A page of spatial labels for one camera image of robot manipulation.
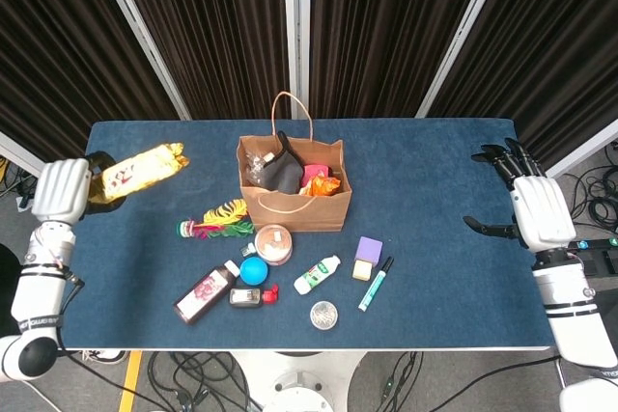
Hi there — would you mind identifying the green marker pen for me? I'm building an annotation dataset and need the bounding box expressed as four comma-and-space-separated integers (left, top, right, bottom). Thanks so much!
357, 256, 395, 314

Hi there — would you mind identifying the black floor cable bundle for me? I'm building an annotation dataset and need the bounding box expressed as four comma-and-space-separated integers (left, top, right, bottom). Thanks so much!
146, 351, 262, 412
375, 351, 426, 412
0, 155, 47, 201
559, 140, 618, 235

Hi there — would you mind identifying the brown floral label bottle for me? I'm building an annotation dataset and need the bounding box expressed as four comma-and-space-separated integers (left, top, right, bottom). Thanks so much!
173, 260, 241, 326

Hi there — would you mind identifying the brown paper bag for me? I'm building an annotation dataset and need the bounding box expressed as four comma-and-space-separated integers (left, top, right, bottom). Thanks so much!
235, 91, 353, 233

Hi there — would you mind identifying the white partition base rail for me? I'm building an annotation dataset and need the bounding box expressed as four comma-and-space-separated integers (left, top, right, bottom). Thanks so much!
0, 130, 49, 177
545, 118, 618, 181

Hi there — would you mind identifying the yellow snack package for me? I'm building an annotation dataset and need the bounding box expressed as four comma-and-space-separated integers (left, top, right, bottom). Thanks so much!
100, 142, 190, 202

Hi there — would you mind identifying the pale yellow cube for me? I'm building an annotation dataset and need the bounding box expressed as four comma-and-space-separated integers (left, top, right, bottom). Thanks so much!
351, 260, 375, 282

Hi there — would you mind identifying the small dark red-capped bottle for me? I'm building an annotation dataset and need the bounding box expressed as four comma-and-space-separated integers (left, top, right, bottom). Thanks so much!
228, 284, 281, 310

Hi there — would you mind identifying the clear plastic bag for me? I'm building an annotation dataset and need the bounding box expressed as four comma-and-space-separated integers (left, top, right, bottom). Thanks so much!
244, 149, 276, 186

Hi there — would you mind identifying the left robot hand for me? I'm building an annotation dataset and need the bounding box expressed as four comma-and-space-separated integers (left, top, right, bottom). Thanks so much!
31, 151, 127, 225

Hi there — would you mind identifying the blue table mat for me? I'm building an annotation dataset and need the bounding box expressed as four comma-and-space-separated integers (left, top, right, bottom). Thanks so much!
57, 118, 554, 350

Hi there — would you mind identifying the white green plastic bottle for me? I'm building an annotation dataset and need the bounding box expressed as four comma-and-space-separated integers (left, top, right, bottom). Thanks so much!
293, 254, 342, 295

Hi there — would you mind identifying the round pink jar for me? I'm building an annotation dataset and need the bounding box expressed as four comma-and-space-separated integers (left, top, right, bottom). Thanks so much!
254, 223, 294, 266

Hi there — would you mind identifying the white sneaker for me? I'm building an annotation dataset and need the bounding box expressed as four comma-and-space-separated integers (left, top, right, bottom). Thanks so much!
81, 348, 129, 366

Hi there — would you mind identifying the blue ball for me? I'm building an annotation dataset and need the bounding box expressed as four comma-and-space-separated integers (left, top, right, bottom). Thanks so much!
239, 257, 268, 286

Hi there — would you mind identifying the orange snack bag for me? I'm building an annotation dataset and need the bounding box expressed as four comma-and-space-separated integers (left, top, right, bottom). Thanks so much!
298, 174, 342, 199

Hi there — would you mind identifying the white table pedestal base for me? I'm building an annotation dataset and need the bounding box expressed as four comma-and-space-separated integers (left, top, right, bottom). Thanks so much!
231, 349, 366, 412

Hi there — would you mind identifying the purple cube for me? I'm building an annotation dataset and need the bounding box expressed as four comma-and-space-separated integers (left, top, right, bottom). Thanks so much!
354, 236, 384, 264

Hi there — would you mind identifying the pink and black cloth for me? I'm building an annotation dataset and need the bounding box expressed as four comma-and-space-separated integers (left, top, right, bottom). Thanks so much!
263, 130, 334, 194

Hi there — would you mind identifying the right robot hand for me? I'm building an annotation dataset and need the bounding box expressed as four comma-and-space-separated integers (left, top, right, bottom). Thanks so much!
462, 138, 578, 254

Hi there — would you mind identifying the white partition frame post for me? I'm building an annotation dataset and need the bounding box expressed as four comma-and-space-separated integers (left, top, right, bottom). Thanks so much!
89, 0, 192, 122
282, 0, 313, 119
415, 0, 513, 119

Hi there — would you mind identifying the black pleated curtain panel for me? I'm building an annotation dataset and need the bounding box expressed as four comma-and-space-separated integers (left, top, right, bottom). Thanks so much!
427, 0, 618, 181
0, 0, 181, 184
308, 0, 493, 119
109, 0, 291, 122

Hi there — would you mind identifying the colourful feather shuttlecock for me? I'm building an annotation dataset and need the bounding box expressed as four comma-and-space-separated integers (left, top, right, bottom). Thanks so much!
176, 198, 256, 241

